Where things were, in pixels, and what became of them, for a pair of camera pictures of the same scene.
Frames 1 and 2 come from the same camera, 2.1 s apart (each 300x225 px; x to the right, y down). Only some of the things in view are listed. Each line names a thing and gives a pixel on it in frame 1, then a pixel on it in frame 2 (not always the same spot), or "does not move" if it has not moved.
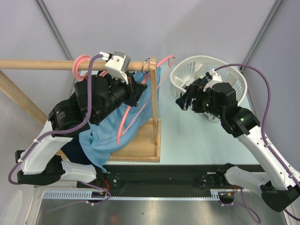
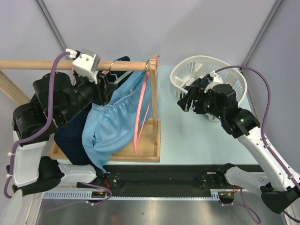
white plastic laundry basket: [187, 69] does not move
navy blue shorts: [74, 152] does not move
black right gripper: [197, 108] does not move
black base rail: [155, 178] does not move
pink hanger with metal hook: [146, 73] -> [147, 67]
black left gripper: [134, 90] -> [108, 89]
